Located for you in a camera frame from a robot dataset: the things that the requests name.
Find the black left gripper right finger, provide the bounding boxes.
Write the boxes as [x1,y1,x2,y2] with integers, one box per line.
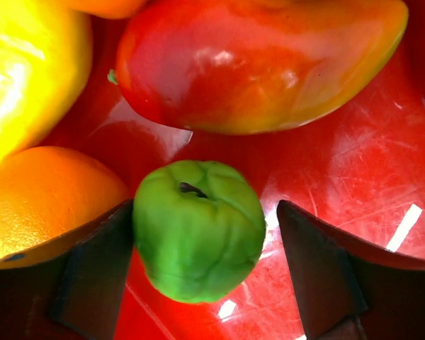
[276,200,425,339]

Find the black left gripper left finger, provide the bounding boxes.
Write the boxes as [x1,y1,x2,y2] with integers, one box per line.
[0,200,133,339]

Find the green apple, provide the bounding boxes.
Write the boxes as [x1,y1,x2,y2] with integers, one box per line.
[132,160,266,304]

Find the orange fruit lower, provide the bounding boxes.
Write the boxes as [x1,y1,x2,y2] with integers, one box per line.
[0,147,130,260]

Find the orange fruit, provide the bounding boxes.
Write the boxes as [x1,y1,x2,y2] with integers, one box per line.
[60,0,148,19]
[0,147,130,260]

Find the red plastic tray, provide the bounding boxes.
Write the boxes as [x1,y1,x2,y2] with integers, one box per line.
[45,1,425,339]

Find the yellow orange mango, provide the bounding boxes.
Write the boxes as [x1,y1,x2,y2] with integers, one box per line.
[0,1,93,162]

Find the red yellow mango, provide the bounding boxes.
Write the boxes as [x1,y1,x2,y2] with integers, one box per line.
[114,1,409,135]

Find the orange fruit upper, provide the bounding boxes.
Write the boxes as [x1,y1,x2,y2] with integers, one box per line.
[60,0,148,19]

